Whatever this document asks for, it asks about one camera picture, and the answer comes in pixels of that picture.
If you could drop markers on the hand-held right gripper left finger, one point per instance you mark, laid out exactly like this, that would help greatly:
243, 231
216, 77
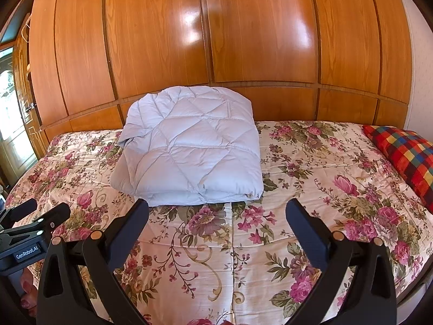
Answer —
130, 230

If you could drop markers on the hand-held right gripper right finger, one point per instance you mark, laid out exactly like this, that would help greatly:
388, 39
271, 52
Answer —
301, 230

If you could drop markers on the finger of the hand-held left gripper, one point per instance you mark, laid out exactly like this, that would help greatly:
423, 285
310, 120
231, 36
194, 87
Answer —
50, 218
18, 210

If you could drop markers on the white quilted puffer jacket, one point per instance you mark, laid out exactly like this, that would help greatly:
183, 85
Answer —
189, 149

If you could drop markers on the person's left hand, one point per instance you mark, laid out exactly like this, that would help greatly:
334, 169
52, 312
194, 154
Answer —
28, 287

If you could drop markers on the floral bedspread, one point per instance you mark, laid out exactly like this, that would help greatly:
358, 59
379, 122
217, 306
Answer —
304, 193

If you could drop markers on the carved wooden door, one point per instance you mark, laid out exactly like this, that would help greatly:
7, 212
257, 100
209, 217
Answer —
28, 132

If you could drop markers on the glazed entrance door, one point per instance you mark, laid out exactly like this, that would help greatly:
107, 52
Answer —
8, 108

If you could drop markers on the checked colourful pillow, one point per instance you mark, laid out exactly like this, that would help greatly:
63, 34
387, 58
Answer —
406, 155

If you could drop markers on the wooden panelled wardrobe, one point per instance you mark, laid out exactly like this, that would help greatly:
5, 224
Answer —
152, 40

